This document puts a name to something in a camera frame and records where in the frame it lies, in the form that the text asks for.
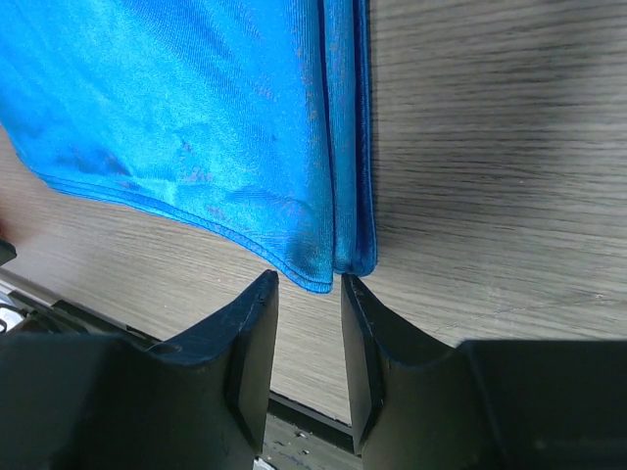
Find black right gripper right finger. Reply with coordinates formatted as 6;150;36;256
341;275;626;469

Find pink folded cloth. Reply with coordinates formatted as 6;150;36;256
0;193;11;241

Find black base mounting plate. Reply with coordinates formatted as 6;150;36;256
1;269;362;469

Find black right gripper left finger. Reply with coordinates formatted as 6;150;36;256
1;270;279;469

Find blue cloth napkin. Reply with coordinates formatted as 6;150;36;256
1;1;377;293

